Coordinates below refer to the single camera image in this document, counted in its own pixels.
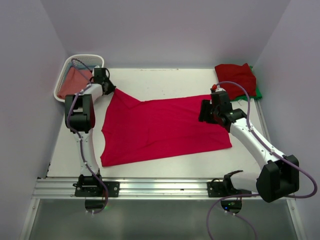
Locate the salmon pink folded shirt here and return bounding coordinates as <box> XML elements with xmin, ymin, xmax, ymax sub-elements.
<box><xmin>57</xmin><ymin>67</ymin><xmax>92</xmax><ymax>100</ymax></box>

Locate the dark red folded shirt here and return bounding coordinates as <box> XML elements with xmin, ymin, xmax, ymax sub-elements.
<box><xmin>214</xmin><ymin>63</ymin><xmax>251</xmax><ymax>100</ymax></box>

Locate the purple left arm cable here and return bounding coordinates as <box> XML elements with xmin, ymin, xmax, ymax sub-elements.
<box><xmin>67</xmin><ymin>57</ymin><xmax>110</xmax><ymax>215</ymax></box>

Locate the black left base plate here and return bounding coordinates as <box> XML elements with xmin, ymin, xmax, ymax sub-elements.
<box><xmin>72</xmin><ymin>181</ymin><xmax>120</xmax><ymax>198</ymax></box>

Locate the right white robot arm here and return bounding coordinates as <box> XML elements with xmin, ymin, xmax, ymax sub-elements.
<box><xmin>198</xmin><ymin>89</ymin><xmax>300</xmax><ymax>203</ymax></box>

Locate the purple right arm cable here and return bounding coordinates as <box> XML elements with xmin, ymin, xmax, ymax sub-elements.
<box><xmin>205</xmin><ymin>80</ymin><xmax>317</xmax><ymax>240</ymax></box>

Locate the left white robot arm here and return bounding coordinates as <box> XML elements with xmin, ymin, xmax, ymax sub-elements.
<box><xmin>64</xmin><ymin>67</ymin><xmax>116</xmax><ymax>198</ymax></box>

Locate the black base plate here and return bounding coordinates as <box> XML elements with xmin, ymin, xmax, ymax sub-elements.
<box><xmin>206</xmin><ymin>179</ymin><xmax>252</xmax><ymax>198</ymax></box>
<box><xmin>72</xmin><ymin>181</ymin><xmax>120</xmax><ymax>198</ymax></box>

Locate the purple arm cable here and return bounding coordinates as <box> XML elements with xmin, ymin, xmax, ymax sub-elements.
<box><xmin>205</xmin><ymin>80</ymin><xmax>317</xmax><ymax>240</ymax></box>
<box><xmin>67</xmin><ymin>57</ymin><xmax>110</xmax><ymax>215</ymax></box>

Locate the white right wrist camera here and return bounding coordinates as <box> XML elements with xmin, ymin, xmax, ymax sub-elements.
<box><xmin>210</xmin><ymin>84</ymin><xmax>226</xmax><ymax>94</ymax></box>

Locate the green folded shirt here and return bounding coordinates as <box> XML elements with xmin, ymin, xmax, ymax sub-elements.
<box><xmin>230</xmin><ymin>65</ymin><xmax>263</xmax><ymax>101</ymax></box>

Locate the white perforated plastic basket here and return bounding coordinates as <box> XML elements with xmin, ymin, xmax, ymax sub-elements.
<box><xmin>53</xmin><ymin>53</ymin><xmax>105</xmax><ymax>103</ymax></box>

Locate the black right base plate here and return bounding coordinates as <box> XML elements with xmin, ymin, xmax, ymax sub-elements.
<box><xmin>206</xmin><ymin>179</ymin><xmax>252</xmax><ymax>198</ymax></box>

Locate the aluminium mounting rail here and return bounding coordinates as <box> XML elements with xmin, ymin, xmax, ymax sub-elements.
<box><xmin>31</xmin><ymin>177</ymin><xmax>263</xmax><ymax>200</ymax></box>

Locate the crimson red t-shirt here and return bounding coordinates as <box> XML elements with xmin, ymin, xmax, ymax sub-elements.
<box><xmin>100</xmin><ymin>89</ymin><xmax>232</xmax><ymax>167</ymax></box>

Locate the light blue folded shirt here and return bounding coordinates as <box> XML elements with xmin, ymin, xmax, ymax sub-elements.
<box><xmin>70</xmin><ymin>61</ymin><xmax>94</xmax><ymax>72</ymax></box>

